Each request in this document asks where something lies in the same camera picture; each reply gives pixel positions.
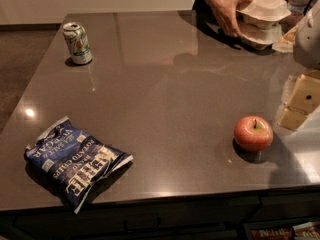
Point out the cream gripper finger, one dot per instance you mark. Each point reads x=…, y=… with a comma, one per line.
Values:
x=305, y=97
x=289, y=119

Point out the white takeout container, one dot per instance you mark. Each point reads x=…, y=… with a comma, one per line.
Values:
x=258, y=38
x=264, y=14

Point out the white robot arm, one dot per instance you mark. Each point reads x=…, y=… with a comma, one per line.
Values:
x=306, y=49

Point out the red apple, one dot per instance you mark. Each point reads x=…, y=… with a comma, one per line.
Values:
x=253, y=133

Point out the brown snack bag in drawer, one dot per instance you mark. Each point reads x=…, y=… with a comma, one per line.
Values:
x=272, y=234

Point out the blue potato chip bag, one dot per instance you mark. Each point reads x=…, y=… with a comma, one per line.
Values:
x=74, y=160

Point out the person's bare hand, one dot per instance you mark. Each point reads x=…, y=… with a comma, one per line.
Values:
x=225, y=12

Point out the crumpled paper wrapper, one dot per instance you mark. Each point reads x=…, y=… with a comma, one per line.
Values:
x=286, y=42

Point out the green white soda can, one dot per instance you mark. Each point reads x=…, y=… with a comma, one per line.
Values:
x=77, y=43

